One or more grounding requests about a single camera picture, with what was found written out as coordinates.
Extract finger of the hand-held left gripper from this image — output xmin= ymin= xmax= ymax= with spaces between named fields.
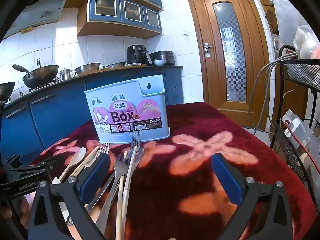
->
xmin=10 ymin=154 xmax=66 ymax=178
xmin=5 ymin=150 xmax=41 ymax=167

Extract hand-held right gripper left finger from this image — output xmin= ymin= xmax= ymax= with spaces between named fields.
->
xmin=29 ymin=152 xmax=112 ymax=240

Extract blue base cabinets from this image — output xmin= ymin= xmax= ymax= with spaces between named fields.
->
xmin=0 ymin=65 xmax=184 ymax=165

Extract white power strip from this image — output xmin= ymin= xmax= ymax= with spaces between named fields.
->
xmin=281 ymin=109 xmax=314 ymax=145

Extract gas stove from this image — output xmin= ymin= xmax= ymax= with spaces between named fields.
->
xmin=27 ymin=79 xmax=62 ymax=92

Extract large translucent plastic bag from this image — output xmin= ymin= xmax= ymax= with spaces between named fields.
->
xmin=271 ymin=0 xmax=308 ymax=45

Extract red cable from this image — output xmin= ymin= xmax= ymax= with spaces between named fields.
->
xmin=285 ymin=121 xmax=320 ymax=175

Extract small dark wok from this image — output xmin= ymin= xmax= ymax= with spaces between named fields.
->
xmin=0 ymin=82 xmax=16 ymax=103

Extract black air fryer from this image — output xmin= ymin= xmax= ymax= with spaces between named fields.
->
xmin=126 ymin=44 xmax=152 ymax=65

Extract wooden shelf unit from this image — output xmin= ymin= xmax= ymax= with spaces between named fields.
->
xmin=250 ymin=0 xmax=280 ymax=35

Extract steel kettle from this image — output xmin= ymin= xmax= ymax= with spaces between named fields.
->
xmin=59 ymin=68 xmax=76 ymax=81

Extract dark rice cooker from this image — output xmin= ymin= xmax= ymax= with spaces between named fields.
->
xmin=149 ymin=51 xmax=175 ymax=66

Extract white spoon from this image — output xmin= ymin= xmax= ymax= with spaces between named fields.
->
xmin=58 ymin=147 xmax=87 ymax=183

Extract red floral blanket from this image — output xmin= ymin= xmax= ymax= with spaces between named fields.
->
xmin=30 ymin=102 xmax=318 ymax=240

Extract light blue utensil box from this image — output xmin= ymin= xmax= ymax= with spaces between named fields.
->
xmin=84 ymin=74 xmax=171 ymax=144

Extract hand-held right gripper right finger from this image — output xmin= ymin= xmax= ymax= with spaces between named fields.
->
xmin=211 ymin=152 xmax=293 ymax=240

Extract black wire rack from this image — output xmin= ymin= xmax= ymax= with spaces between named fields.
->
xmin=271 ymin=44 xmax=320 ymax=205

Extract person's left hand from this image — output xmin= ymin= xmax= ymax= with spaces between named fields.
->
xmin=0 ymin=195 xmax=33 ymax=228

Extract large dark wok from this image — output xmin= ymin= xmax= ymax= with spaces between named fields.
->
xmin=12 ymin=59 xmax=60 ymax=88

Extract wooden door with glass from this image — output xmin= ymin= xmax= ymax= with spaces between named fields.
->
xmin=186 ymin=0 xmax=270 ymax=130

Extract range hood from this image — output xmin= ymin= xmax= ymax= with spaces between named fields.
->
xmin=2 ymin=0 xmax=75 ymax=39

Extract blue wall cabinet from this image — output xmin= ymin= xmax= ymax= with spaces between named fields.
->
xmin=76 ymin=0 xmax=163 ymax=39

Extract steel mixing bowl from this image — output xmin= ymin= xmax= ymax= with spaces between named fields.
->
xmin=74 ymin=62 xmax=101 ymax=75

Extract grey cables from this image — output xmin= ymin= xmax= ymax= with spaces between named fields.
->
xmin=249 ymin=52 xmax=298 ymax=130

